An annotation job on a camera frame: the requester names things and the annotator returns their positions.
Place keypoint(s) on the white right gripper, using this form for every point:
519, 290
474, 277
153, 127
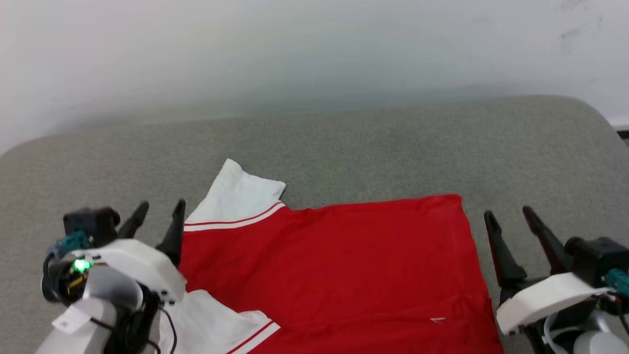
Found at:
545, 297

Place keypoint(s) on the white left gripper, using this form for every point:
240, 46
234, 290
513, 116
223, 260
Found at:
142, 265

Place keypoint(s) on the red Bulls basketball jersey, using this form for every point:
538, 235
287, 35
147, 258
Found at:
344, 270

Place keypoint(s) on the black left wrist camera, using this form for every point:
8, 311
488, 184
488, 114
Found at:
91, 223

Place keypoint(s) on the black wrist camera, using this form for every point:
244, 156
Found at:
91, 223
597, 260

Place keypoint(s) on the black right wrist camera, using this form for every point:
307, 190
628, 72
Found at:
597, 260

